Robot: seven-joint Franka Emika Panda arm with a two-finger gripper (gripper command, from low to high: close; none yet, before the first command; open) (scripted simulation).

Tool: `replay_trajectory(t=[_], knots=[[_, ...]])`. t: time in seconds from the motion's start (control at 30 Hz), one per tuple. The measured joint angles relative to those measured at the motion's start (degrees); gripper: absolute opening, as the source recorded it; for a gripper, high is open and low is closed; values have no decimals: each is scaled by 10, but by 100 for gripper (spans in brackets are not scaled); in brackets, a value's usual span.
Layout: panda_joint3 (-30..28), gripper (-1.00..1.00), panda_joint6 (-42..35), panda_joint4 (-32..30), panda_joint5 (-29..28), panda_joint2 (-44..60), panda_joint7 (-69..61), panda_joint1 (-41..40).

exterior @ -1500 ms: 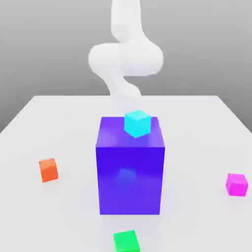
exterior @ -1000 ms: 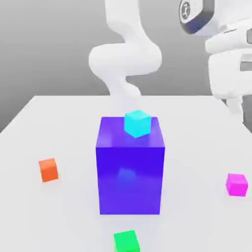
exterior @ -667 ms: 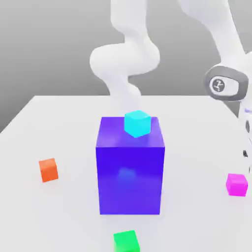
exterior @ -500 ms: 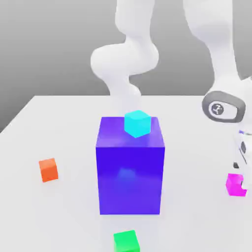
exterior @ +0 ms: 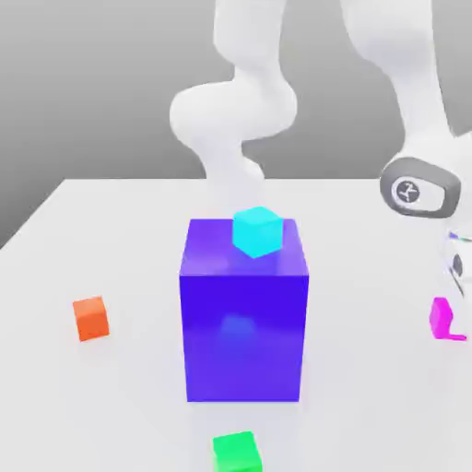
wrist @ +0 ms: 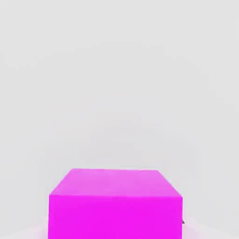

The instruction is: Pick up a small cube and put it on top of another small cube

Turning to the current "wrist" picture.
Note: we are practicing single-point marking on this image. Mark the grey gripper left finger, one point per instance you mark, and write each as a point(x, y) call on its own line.
point(40, 234)

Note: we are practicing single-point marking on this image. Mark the small magenta cube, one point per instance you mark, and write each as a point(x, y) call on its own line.
point(115, 214)

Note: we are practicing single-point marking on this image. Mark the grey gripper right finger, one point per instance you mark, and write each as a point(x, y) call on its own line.
point(190, 233)

